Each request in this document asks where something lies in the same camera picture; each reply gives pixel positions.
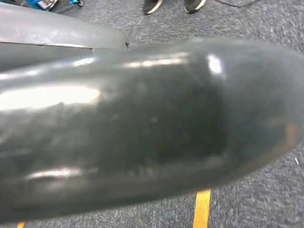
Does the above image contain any person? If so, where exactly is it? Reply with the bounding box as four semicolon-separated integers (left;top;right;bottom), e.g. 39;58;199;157
143;0;207;15

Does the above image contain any black floor cable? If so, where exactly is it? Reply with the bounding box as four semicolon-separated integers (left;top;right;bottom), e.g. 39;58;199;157
213;0;262;9

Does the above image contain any blue metal shelf rack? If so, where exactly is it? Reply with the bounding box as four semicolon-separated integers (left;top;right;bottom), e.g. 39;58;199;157
26;0;84;10

